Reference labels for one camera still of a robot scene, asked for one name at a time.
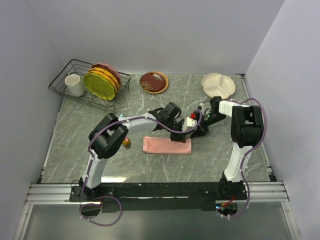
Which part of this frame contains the orange plate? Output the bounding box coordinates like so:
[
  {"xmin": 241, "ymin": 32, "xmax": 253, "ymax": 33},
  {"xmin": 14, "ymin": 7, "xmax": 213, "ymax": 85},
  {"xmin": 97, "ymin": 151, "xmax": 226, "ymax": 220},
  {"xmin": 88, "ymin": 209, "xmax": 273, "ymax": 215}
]
[{"xmin": 88, "ymin": 67, "xmax": 121, "ymax": 93}]

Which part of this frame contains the green polka dot plate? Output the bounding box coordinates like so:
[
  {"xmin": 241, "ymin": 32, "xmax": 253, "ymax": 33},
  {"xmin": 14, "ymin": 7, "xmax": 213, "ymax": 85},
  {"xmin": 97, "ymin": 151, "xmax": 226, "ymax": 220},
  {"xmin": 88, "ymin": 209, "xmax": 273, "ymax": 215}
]
[{"xmin": 83, "ymin": 72, "xmax": 116, "ymax": 101}]

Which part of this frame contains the pink satin napkin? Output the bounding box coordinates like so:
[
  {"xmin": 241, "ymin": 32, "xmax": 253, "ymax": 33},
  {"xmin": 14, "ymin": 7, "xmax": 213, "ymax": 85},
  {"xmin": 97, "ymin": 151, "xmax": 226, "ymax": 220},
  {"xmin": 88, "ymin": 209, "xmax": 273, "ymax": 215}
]
[{"xmin": 142, "ymin": 136, "xmax": 192, "ymax": 155}]

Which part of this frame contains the dark pink plate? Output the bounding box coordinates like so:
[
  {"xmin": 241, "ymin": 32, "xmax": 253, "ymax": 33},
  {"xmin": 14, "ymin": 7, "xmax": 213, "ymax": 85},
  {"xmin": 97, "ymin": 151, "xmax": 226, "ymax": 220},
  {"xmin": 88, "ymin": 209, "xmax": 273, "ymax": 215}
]
[{"xmin": 91, "ymin": 62, "xmax": 122, "ymax": 86}]

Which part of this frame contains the aluminium frame rail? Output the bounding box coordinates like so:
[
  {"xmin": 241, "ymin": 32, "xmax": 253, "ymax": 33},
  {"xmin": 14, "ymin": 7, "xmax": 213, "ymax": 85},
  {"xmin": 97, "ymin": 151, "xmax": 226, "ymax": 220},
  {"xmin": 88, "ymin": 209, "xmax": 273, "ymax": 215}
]
[{"xmin": 24, "ymin": 182, "xmax": 289, "ymax": 205}]

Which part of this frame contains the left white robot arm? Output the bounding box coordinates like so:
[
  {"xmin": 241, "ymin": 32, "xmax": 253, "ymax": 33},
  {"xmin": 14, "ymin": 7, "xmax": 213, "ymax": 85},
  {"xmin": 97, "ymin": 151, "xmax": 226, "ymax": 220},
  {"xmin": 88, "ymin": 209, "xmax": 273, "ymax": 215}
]
[{"xmin": 79, "ymin": 102, "xmax": 189, "ymax": 201}]

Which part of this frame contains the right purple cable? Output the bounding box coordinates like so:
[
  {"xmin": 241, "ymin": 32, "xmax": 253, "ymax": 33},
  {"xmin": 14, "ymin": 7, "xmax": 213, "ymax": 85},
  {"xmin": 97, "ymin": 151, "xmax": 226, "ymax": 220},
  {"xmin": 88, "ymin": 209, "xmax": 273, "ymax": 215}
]
[{"xmin": 198, "ymin": 97, "xmax": 268, "ymax": 221}]

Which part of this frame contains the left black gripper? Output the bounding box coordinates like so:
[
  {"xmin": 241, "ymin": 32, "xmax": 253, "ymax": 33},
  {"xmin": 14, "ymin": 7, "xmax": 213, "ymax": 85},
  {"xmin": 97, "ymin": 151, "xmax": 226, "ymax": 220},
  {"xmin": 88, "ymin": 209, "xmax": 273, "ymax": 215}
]
[{"xmin": 165, "ymin": 118, "xmax": 189, "ymax": 144}]

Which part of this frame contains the black wire dish rack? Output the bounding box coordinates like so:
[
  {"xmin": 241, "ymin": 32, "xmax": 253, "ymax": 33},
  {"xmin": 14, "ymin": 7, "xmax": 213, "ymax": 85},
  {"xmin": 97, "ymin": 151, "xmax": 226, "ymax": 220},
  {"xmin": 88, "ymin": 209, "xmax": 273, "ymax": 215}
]
[{"xmin": 48, "ymin": 59, "xmax": 131, "ymax": 113}]

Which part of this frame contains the cream divided plate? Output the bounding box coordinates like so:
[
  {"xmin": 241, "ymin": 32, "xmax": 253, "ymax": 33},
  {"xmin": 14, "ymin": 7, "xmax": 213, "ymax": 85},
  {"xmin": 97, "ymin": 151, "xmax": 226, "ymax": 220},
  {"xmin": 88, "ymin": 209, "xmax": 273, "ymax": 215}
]
[{"xmin": 201, "ymin": 73, "xmax": 236, "ymax": 100}]

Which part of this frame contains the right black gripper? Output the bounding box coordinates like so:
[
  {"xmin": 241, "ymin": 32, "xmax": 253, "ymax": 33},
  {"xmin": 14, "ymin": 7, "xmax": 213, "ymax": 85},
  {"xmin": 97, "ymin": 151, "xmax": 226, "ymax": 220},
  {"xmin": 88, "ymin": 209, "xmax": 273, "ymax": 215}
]
[{"xmin": 190, "ymin": 111, "xmax": 226, "ymax": 139}]

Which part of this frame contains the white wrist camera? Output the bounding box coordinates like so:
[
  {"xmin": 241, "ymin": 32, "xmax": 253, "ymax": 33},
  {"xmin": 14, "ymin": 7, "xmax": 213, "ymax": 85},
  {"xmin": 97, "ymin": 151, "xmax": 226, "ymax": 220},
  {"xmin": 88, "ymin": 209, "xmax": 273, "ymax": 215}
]
[
  {"xmin": 182, "ymin": 112, "xmax": 198, "ymax": 132},
  {"xmin": 197, "ymin": 102, "xmax": 206, "ymax": 115}
]

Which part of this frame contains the dark red decorated plate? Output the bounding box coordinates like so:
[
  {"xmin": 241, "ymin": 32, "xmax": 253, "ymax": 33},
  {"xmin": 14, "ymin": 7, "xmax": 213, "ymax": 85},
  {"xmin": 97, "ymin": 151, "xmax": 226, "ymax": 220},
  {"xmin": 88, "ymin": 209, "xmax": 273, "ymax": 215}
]
[{"xmin": 139, "ymin": 71, "xmax": 169, "ymax": 94}]

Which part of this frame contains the iridescent metal spoon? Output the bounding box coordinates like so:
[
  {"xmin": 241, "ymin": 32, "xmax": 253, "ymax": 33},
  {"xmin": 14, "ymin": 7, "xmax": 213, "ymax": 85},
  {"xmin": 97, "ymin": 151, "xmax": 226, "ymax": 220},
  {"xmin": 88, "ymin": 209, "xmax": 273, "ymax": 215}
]
[{"xmin": 119, "ymin": 113, "xmax": 131, "ymax": 149}]

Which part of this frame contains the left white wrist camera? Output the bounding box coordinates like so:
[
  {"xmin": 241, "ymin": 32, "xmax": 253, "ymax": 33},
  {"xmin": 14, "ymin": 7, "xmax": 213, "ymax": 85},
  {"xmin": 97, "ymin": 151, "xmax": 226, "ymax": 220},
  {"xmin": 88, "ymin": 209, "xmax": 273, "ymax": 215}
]
[{"xmin": 182, "ymin": 112, "xmax": 198, "ymax": 132}]

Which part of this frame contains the white cup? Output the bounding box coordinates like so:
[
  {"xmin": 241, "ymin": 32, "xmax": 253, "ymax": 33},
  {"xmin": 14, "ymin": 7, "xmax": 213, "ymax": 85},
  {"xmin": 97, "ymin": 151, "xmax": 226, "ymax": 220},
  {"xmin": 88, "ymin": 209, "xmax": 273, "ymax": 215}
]
[{"xmin": 64, "ymin": 74, "xmax": 85, "ymax": 97}]

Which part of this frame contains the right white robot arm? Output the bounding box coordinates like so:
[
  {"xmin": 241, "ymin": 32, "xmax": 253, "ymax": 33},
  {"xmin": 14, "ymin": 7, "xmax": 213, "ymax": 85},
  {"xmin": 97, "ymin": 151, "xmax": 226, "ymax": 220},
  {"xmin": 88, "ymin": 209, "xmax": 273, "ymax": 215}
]
[{"xmin": 190, "ymin": 97, "xmax": 266, "ymax": 200}]

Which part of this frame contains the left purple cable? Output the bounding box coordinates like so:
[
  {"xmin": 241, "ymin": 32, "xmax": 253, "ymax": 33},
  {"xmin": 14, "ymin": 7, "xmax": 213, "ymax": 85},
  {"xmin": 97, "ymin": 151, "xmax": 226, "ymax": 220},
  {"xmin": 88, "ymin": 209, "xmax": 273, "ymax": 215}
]
[{"xmin": 79, "ymin": 109, "xmax": 203, "ymax": 227}]

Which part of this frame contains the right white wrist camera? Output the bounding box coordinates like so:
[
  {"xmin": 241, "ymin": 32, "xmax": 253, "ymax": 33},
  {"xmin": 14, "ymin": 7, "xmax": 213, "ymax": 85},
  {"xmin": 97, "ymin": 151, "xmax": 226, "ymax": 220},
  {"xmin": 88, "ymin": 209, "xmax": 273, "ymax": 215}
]
[{"xmin": 197, "ymin": 102, "xmax": 206, "ymax": 115}]

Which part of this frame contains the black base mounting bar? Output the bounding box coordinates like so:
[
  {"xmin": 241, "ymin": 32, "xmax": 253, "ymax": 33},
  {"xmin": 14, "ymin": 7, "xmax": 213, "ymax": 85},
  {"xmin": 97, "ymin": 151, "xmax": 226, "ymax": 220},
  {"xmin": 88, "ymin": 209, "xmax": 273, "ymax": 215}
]
[{"xmin": 69, "ymin": 182, "xmax": 248, "ymax": 213}]

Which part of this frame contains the purple cable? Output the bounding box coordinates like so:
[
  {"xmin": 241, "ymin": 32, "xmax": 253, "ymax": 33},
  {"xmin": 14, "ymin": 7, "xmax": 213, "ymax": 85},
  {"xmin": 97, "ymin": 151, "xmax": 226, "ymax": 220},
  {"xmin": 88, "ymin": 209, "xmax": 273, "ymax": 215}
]
[
  {"xmin": 198, "ymin": 97, "xmax": 268, "ymax": 221},
  {"xmin": 79, "ymin": 109, "xmax": 203, "ymax": 227}
]

